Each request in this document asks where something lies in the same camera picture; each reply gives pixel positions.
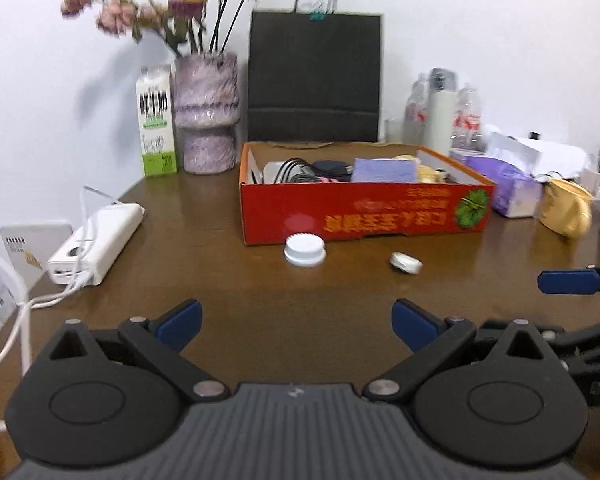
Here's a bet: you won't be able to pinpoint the clear plastic water bottle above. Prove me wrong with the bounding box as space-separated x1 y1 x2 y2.
452 84 483 152
404 74 429 146

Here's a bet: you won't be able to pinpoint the green white milk carton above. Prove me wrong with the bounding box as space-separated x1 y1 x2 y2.
136 65 177 178

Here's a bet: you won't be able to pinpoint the white plug charger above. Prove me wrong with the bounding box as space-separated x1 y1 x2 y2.
580 155 600 201

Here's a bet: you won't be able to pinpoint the wooden desktop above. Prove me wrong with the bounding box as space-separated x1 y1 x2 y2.
0 172 600 480

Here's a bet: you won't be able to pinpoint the black cable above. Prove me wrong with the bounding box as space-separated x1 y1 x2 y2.
272 157 353 184

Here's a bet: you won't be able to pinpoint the yellow white plush toy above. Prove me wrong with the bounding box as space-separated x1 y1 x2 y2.
395 154 448 184

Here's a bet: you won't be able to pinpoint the red cardboard box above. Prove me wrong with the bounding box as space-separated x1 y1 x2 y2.
239 141 497 247

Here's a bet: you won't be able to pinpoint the black paper bag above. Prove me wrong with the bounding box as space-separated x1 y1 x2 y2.
246 0 385 143

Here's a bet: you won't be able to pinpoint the purple burlap drawstring pouch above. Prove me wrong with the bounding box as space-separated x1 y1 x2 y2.
352 158 417 184

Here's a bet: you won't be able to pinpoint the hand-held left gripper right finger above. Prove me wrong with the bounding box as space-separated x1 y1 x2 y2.
362 298 556 403

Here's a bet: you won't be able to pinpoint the dried pink flowers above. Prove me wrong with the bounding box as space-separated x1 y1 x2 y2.
60 0 273 58

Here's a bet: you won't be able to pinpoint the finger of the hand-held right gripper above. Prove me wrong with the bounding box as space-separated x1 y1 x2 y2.
540 316 600 376
537 255 600 303

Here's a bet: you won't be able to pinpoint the white wall outlet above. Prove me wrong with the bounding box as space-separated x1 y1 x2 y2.
0 221 73 273

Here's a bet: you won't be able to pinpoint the white ribbed bottle cap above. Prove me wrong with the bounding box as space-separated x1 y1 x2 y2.
284 233 327 267

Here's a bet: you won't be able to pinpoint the white charging cable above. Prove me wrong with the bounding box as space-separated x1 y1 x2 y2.
0 255 98 433
80 185 126 246

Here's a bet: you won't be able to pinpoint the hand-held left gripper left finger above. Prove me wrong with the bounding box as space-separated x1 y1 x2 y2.
49 299 231 403

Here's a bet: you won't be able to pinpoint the purple tissue pack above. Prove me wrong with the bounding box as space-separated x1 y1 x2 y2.
460 132 545 218

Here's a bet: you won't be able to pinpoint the yellow mug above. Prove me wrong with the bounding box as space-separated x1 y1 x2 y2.
537 177 593 238

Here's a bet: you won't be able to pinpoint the white power bank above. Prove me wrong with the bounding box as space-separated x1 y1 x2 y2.
47 202 146 286

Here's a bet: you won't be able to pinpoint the white thermos bottle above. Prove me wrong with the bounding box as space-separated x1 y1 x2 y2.
426 67 458 158

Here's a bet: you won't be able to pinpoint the small silver white cap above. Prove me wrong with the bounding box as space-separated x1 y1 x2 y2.
391 252 424 276

